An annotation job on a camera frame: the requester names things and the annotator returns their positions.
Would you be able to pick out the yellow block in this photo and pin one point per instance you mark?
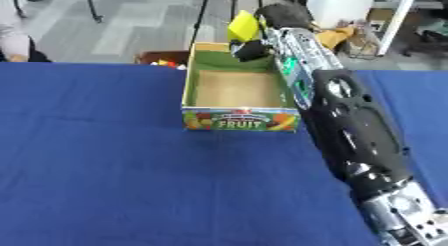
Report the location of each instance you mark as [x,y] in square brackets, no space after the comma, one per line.
[243,27]

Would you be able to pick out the cardboard box with green inside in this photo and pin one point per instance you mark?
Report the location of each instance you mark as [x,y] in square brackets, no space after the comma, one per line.
[236,100]

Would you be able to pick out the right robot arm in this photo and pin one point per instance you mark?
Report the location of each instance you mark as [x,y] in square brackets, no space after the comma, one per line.
[356,130]

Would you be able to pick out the white column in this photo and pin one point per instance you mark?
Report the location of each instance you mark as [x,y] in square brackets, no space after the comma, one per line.
[341,3]

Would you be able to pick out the tan bag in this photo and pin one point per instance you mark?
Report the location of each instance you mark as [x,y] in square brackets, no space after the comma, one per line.
[335,36]

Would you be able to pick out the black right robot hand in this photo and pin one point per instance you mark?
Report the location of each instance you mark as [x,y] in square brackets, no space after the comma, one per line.
[286,15]

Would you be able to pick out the person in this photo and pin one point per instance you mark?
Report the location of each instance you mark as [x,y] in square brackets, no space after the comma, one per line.
[14,36]

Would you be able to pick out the black tripod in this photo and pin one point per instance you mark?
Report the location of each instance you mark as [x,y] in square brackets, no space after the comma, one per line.
[58,3]
[201,16]

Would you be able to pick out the brown box of toys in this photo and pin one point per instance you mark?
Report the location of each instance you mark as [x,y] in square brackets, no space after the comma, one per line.
[163,58]

